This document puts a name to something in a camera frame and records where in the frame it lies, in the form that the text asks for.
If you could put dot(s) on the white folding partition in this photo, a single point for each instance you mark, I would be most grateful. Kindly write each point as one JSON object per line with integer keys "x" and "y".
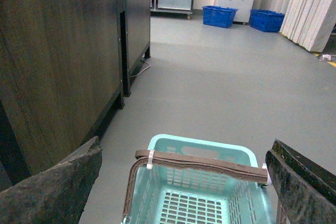
{"x": 309, "y": 23}

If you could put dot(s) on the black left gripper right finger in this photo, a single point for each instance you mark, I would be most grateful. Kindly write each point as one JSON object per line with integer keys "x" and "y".
{"x": 305, "y": 189}

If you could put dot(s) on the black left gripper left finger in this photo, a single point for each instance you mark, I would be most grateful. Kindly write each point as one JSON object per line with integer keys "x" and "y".
{"x": 58, "y": 194}

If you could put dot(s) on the dark wooden display cabinet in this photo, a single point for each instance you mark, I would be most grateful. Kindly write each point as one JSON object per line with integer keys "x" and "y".
{"x": 60, "y": 75}

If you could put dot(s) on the blue plastic crate right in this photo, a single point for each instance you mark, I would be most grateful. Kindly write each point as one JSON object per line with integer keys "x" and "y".
{"x": 266, "y": 20}

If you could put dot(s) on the blue plastic crate left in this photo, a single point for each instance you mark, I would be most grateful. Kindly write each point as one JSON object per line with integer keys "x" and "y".
{"x": 218, "y": 16}

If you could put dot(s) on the teal plastic shopping basket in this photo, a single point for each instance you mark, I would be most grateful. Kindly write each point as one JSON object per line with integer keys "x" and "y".
{"x": 182, "y": 192}

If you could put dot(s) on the blue plastic crate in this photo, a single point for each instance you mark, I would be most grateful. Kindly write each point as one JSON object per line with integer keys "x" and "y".
{"x": 218, "y": 16}
{"x": 266, "y": 20}

